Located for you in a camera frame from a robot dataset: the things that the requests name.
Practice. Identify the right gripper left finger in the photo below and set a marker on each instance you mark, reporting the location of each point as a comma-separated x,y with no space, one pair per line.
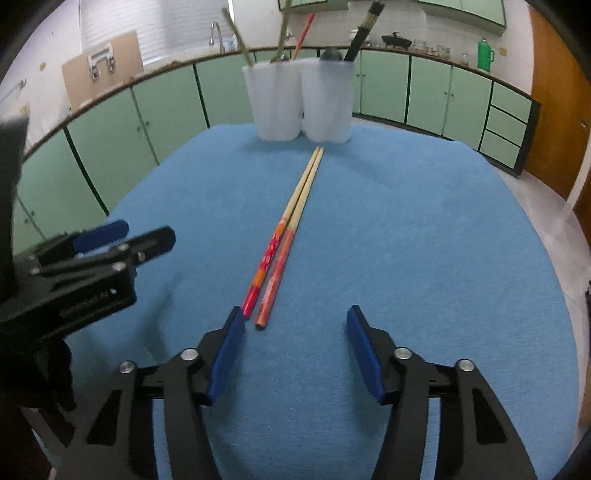
115,438

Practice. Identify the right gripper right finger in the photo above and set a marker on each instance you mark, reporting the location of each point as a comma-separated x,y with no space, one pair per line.
477,439

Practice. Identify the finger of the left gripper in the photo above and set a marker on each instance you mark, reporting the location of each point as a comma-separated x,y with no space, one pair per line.
143,244
68,245

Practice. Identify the red patterned chopstick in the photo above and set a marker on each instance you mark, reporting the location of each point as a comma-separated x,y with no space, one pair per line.
287,240
257,282
304,33

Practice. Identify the green lower kitchen cabinets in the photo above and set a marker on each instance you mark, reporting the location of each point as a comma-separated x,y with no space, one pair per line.
75,177

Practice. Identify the brown cardboard box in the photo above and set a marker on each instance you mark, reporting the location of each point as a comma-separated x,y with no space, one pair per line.
101,69

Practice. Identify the blue table mat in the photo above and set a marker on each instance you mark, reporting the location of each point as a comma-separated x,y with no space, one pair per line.
421,233

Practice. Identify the chrome sink faucet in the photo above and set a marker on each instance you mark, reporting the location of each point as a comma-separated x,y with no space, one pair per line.
216,39

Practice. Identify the white window blind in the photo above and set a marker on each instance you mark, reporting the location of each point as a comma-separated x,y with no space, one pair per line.
162,27

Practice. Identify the white double utensil holder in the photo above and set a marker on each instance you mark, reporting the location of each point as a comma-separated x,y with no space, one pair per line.
306,97

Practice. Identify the black wok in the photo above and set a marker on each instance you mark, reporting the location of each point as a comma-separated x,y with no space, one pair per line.
394,40

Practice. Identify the left wooden door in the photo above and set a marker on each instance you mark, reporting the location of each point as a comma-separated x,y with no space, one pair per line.
563,92

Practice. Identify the green thermos flask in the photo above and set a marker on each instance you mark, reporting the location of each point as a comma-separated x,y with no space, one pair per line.
485,55

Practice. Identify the wall towel bar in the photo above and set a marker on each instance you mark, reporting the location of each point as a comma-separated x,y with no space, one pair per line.
16,88

